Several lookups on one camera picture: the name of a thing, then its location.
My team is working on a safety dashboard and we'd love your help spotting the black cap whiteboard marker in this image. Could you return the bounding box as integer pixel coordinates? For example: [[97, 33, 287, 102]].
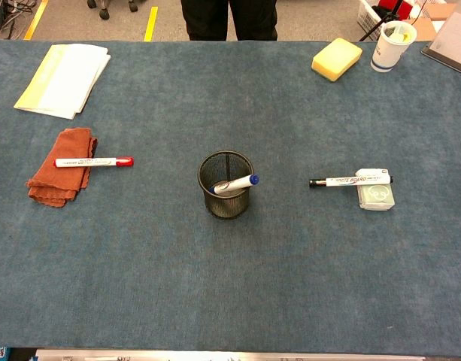
[[309, 174, 394, 189]]

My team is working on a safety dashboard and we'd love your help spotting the red cap whiteboard marker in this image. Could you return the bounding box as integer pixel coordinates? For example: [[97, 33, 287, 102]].
[[55, 156, 135, 169]]

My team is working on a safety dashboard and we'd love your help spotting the blue cap whiteboard marker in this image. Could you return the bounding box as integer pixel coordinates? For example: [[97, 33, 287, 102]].
[[209, 174, 260, 196]]

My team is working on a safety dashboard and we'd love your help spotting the black mesh pen holder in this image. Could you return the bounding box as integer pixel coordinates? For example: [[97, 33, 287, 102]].
[[197, 150, 256, 221]]

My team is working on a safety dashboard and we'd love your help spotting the blue table mat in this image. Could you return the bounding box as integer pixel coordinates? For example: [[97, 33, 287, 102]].
[[0, 39, 461, 356]]

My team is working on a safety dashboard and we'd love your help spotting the green tissue pack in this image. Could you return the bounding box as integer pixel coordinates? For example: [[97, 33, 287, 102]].
[[355, 168, 396, 211]]

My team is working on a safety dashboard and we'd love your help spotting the yellow sponge block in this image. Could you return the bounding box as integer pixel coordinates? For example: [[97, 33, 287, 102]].
[[311, 37, 363, 83]]

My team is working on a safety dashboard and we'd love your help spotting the person in black clothes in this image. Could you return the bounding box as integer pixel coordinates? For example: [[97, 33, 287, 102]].
[[180, 0, 279, 41]]

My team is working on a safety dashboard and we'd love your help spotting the brown folded cloth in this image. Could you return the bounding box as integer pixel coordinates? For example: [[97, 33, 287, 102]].
[[25, 127, 99, 208]]

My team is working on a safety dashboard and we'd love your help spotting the yellow and white booklet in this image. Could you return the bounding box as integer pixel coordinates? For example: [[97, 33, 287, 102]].
[[14, 43, 112, 120]]

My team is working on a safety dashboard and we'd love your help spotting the white paper cup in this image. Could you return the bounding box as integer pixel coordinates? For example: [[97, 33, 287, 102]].
[[370, 20, 418, 73]]

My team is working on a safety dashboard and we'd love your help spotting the black office chair base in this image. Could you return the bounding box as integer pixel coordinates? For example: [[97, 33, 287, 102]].
[[86, 0, 139, 20]]

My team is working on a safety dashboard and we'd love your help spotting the white plastic basket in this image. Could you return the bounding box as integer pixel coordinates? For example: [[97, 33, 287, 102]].
[[356, 0, 393, 41]]

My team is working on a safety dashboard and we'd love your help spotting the black tripod stand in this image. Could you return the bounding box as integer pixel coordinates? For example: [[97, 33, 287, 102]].
[[359, 0, 429, 42]]

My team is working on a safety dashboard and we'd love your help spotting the red object in basket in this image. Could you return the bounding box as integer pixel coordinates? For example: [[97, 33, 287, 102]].
[[378, 0, 414, 22]]

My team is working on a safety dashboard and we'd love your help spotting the brown cardboard box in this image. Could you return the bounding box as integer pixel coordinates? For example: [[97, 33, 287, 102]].
[[414, 2, 459, 41]]

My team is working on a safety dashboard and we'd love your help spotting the grey tablet device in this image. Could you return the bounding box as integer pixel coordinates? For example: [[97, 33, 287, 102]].
[[420, 11, 461, 79]]

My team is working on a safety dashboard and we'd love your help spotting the bundle of dark cables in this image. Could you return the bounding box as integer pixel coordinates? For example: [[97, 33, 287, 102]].
[[0, 0, 39, 41]]

